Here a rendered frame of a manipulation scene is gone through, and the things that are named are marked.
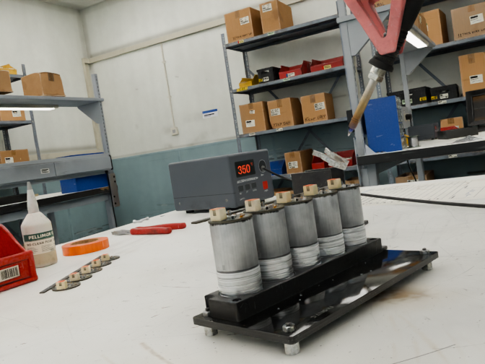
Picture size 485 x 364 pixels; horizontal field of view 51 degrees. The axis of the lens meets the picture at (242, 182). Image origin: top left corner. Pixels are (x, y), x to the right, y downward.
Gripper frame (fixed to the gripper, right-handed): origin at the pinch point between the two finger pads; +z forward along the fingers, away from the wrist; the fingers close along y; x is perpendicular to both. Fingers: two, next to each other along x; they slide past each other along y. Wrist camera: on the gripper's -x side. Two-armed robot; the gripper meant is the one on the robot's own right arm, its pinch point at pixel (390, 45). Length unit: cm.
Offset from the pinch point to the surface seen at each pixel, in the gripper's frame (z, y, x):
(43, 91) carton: -50, -148, -255
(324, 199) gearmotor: 11.6, 19.4, -0.1
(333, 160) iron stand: 10.0, 1.5, -7.0
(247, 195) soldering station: 15.0, -22.6, -34.2
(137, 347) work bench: 17.2, 30.8, -7.2
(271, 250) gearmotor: 13.5, 24.9, -1.3
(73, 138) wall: -44, -345, -482
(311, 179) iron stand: 11.6, 1.9, -9.5
